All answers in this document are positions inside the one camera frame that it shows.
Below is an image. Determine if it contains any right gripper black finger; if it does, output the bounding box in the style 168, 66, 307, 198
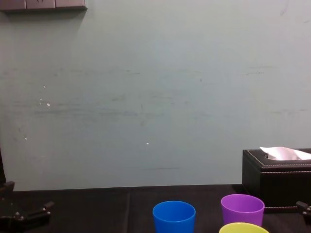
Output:
295, 200, 311, 217

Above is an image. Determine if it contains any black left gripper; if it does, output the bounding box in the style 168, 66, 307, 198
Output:
0, 181, 55, 233

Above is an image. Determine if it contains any black leather tissue box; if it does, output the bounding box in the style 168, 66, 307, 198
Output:
242, 148, 311, 214

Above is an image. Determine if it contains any white tissue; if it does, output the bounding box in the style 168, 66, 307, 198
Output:
259, 146, 311, 162

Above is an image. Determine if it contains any purple plastic cup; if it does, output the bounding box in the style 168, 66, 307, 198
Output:
220, 193, 265, 227

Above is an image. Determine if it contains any yellow-green plastic cup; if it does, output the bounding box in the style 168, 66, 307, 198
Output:
218, 222, 269, 233

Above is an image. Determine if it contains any black table cloth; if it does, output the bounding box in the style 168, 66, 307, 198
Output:
0, 183, 311, 233

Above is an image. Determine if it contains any blue plastic cup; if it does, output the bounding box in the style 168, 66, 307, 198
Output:
152, 200, 196, 233

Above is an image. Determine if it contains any grey wall switch panel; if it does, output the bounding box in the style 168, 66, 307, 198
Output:
0, 0, 88, 14

